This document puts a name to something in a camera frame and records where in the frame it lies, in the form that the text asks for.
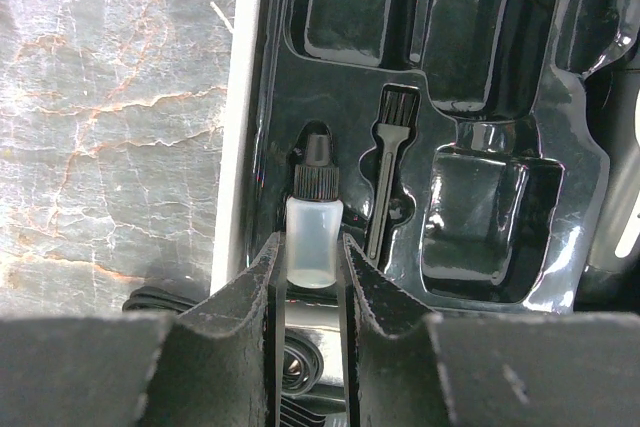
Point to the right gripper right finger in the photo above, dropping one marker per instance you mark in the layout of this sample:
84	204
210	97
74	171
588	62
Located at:
407	365

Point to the small clear oil bottle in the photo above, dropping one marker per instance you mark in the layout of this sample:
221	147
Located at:
313	217

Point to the black comb guard attachment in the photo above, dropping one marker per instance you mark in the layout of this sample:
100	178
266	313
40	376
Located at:
314	409

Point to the white clipper kit box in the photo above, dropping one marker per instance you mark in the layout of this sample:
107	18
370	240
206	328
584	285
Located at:
497	192

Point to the black silver hair clipper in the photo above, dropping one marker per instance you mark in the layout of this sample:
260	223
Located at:
611	276

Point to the small black cleaning brush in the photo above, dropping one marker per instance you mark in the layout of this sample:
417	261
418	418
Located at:
393	129

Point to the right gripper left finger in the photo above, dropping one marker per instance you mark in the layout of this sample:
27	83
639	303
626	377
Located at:
218	364

